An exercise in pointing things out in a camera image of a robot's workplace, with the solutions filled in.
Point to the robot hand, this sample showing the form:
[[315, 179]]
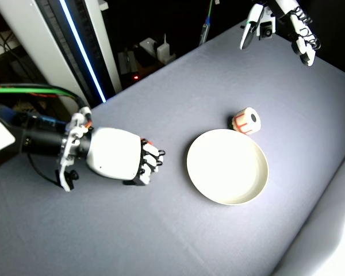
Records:
[[300, 31], [115, 152]]

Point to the orange white roll toy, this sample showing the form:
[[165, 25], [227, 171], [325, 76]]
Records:
[[244, 122]]

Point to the round cream plate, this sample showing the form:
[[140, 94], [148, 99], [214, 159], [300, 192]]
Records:
[[227, 166]]

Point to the grey tablecloth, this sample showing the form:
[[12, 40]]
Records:
[[132, 230]]

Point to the black box with red light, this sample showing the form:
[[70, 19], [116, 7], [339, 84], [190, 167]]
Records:
[[128, 63]]

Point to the white power adapter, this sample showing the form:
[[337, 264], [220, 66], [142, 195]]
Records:
[[165, 51]]

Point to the white column with blue light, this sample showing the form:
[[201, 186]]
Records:
[[31, 34]]

